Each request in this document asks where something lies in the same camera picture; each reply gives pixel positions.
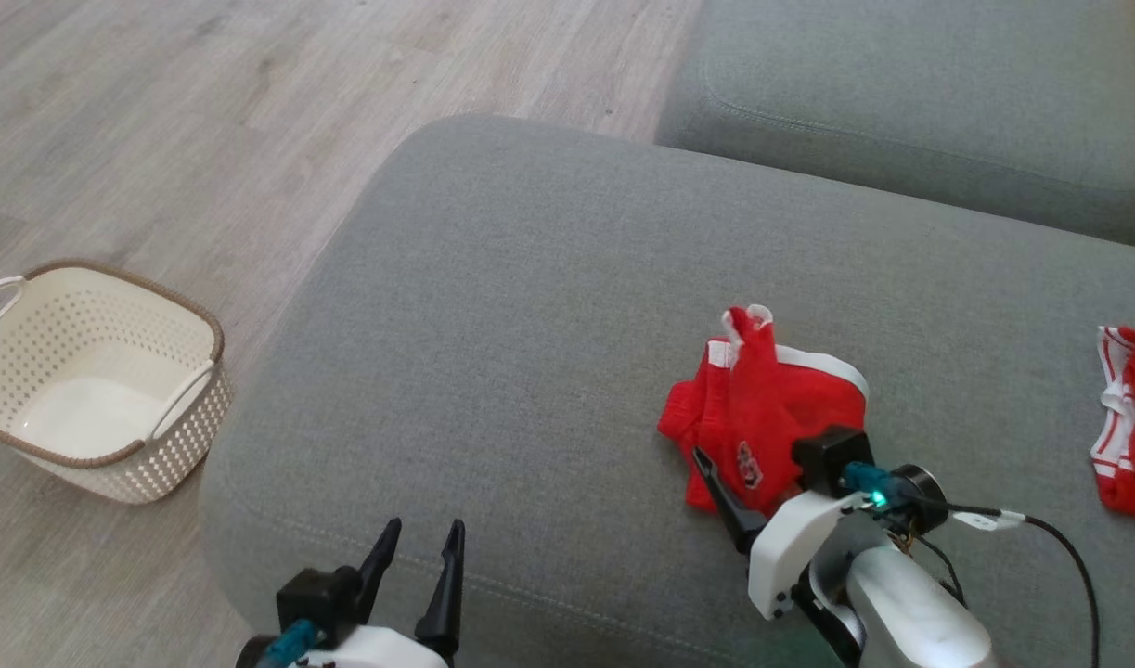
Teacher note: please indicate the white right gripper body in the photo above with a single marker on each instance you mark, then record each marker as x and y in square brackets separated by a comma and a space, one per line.
[794, 547]

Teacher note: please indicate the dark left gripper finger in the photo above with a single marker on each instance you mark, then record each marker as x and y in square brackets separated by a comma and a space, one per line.
[377, 566]
[444, 594]

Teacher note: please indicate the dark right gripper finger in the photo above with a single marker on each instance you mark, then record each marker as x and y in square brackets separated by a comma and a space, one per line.
[729, 501]

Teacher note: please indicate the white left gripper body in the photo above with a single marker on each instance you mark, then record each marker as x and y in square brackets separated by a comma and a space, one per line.
[372, 649]

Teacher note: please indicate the red shorts white stripes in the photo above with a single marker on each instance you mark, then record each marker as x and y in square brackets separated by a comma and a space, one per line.
[762, 408]

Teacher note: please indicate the red Bulls jersey white trim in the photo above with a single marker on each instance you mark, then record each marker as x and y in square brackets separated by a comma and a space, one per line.
[1133, 427]

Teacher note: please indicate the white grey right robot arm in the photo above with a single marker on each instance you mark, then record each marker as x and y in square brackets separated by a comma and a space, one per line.
[910, 603]

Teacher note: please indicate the large grey sofa seat cushion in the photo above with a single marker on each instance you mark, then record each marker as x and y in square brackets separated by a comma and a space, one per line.
[576, 325]

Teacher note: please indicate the cream perforated laundry basket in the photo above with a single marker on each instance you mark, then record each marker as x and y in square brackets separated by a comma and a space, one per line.
[94, 399]

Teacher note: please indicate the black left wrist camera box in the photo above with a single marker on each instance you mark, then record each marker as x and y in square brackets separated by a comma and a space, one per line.
[316, 598]

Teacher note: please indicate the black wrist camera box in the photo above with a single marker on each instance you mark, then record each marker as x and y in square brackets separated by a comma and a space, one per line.
[831, 459]
[316, 598]

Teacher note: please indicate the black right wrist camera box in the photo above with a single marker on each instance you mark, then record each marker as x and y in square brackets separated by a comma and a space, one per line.
[831, 459]

